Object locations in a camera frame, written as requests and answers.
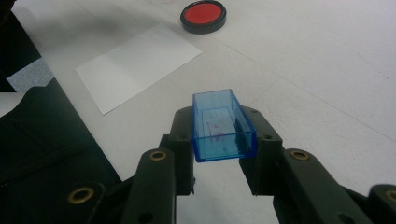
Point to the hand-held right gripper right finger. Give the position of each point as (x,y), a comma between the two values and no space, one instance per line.
(264,168)

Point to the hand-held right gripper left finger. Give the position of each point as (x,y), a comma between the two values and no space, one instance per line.
(183,161)

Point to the blue transparent plastic box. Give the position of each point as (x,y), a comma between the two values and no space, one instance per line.
(222,130)

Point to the white paper sheet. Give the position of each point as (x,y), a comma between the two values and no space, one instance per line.
(137,68)

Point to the dark cloth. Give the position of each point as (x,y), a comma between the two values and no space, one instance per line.
(40,140)

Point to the red ink pad black case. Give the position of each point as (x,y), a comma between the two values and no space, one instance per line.
(203,14)

